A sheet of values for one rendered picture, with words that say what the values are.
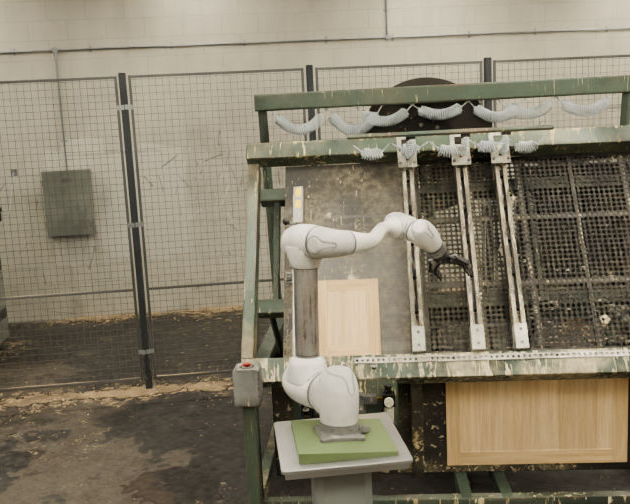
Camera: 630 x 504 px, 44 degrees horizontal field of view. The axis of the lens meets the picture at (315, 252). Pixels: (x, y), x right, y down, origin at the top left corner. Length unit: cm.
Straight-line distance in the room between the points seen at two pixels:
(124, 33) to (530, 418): 616
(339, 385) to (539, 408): 137
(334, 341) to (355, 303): 22
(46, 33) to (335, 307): 575
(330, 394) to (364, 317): 85
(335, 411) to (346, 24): 624
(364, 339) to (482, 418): 75
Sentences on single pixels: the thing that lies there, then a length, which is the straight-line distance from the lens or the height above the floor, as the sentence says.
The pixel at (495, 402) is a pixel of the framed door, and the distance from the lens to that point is 409.
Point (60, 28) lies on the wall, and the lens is 887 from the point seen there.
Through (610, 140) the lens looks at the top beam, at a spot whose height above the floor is 185.
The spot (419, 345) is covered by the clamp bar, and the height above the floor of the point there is 95.
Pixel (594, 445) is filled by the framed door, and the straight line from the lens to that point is 428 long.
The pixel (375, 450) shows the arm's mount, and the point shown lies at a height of 77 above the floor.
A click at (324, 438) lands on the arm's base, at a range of 313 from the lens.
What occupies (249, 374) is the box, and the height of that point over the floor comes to 91.
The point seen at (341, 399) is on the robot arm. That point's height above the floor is 94.
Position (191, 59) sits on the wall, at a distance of 868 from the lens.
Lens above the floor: 202
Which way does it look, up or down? 9 degrees down
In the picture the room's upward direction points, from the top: 3 degrees counter-clockwise
